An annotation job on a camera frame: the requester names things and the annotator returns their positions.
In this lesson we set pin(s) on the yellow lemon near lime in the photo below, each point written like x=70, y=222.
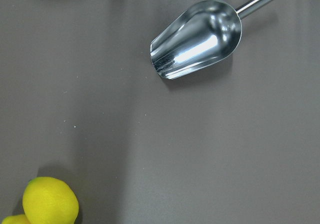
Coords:
x=16, y=219

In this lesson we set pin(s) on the yellow lemon near scoop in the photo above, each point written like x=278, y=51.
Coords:
x=48, y=200

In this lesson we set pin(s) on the steel ice scoop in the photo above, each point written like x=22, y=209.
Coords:
x=206, y=33

